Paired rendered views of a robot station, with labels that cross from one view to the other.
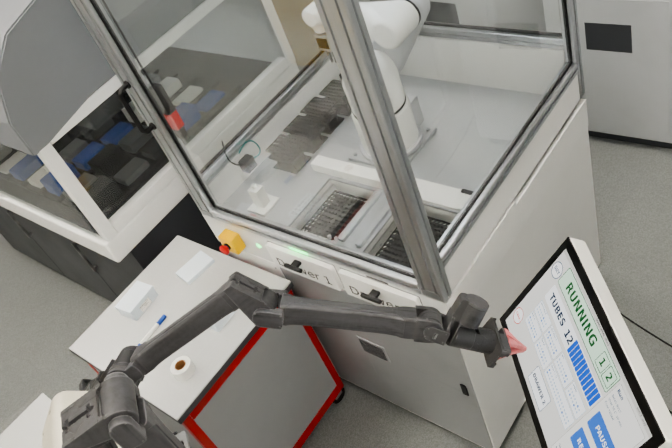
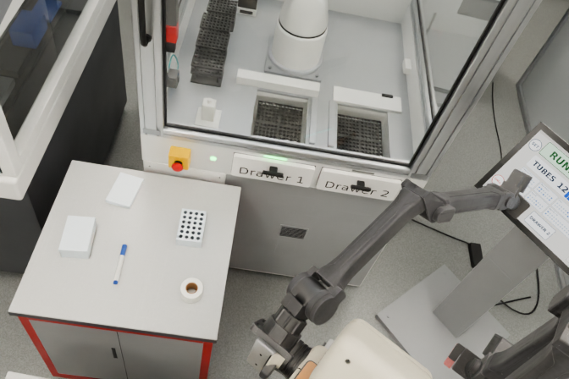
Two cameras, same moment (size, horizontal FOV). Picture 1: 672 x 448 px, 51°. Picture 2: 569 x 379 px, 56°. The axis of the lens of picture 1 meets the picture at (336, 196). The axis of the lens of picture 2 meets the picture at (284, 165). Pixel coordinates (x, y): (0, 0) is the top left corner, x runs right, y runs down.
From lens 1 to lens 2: 1.56 m
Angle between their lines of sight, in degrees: 42
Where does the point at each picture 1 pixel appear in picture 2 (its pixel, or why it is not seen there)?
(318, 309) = (462, 199)
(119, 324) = (66, 267)
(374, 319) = (485, 199)
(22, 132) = not seen: outside the picture
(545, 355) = (539, 203)
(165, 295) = (106, 225)
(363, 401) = (235, 279)
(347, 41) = not seen: outside the picture
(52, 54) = not seen: outside the picture
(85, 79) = not seen: outside the picture
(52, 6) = not seen: outside the picture
